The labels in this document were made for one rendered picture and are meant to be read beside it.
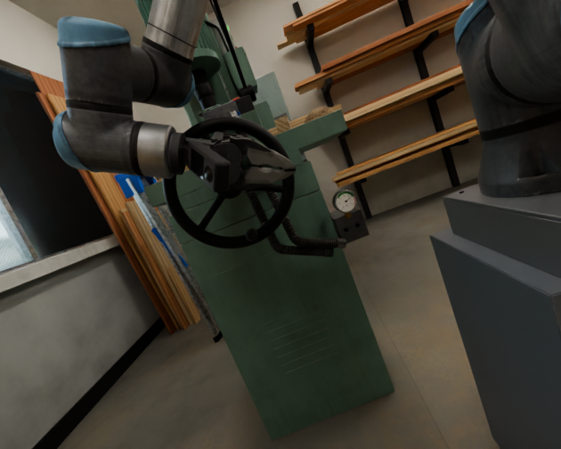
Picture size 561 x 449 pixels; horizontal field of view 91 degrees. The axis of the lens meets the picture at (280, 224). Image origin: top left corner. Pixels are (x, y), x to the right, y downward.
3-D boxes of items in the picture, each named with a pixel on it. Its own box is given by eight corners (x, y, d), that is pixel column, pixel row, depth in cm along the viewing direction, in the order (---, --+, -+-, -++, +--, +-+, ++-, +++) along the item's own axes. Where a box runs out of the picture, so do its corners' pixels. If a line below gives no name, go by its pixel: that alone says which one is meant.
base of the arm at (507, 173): (569, 152, 49) (556, 98, 48) (721, 143, 31) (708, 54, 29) (459, 191, 53) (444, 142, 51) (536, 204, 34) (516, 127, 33)
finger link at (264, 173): (292, 161, 54) (245, 156, 52) (296, 171, 49) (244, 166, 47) (289, 176, 55) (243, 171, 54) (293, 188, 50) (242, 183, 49)
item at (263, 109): (256, 139, 107) (244, 109, 105) (256, 142, 114) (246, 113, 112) (279, 130, 107) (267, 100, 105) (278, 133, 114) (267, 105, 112)
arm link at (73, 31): (109, 36, 48) (115, 112, 52) (35, 5, 37) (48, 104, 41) (154, 37, 45) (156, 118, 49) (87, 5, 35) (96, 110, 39)
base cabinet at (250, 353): (269, 443, 90) (177, 247, 79) (267, 343, 147) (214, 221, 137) (396, 392, 90) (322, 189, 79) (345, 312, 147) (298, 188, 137)
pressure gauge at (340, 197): (341, 223, 75) (331, 194, 74) (337, 221, 79) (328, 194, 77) (362, 214, 75) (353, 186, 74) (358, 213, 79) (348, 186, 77)
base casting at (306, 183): (179, 246, 80) (166, 216, 78) (215, 221, 137) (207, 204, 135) (322, 189, 80) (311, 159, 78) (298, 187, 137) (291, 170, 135)
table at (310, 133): (135, 211, 68) (124, 188, 67) (174, 203, 99) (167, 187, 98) (361, 120, 68) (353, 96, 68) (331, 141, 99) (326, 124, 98)
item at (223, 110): (207, 128, 68) (198, 107, 67) (215, 136, 78) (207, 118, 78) (256, 109, 68) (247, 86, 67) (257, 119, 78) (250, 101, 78)
